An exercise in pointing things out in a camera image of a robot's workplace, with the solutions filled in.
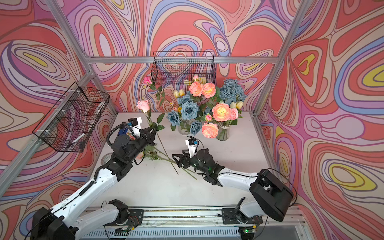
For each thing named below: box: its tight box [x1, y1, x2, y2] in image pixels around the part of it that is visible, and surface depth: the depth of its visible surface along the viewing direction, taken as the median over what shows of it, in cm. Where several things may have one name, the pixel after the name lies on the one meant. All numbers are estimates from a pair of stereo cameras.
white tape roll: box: [100, 152, 113, 165], surface depth 93 cm
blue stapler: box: [117, 126, 129, 136], surface depth 109 cm
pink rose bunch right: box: [201, 103, 239, 139], surface depth 60 cm
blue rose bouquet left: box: [167, 94, 203, 136], surface depth 76 cm
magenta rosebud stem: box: [143, 76, 170, 106], surface depth 88 cm
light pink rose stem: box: [136, 100, 179, 175], surface depth 69 cm
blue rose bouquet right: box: [219, 78, 247, 105], surface depth 82 cm
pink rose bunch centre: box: [189, 75, 217, 98], surface depth 72 cm
